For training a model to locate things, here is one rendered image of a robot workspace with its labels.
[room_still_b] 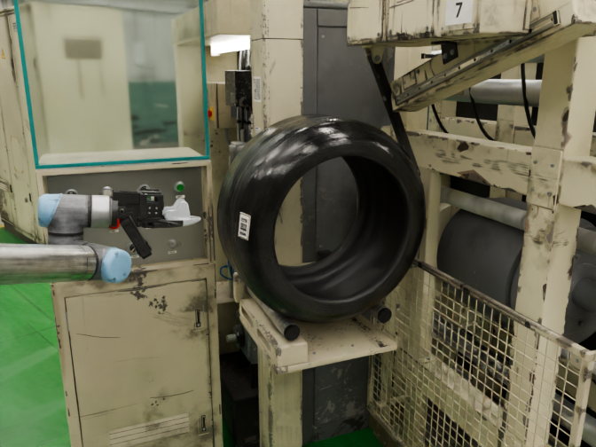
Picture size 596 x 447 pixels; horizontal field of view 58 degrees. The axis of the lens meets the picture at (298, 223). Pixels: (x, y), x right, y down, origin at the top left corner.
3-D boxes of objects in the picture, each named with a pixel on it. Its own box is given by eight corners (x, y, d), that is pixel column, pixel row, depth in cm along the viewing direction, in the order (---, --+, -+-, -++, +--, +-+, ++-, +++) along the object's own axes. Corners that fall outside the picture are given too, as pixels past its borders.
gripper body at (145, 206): (167, 195, 127) (113, 193, 123) (164, 231, 129) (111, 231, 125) (161, 189, 134) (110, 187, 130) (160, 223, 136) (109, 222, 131)
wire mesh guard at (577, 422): (365, 409, 211) (372, 237, 192) (370, 408, 211) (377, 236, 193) (547, 615, 130) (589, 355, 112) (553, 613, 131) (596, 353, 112)
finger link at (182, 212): (204, 203, 132) (166, 201, 128) (202, 226, 133) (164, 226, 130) (201, 200, 135) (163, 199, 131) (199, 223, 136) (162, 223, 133)
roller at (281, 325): (243, 287, 172) (252, 277, 173) (253, 295, 174) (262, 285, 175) (281, 335, 141) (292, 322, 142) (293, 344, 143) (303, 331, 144)
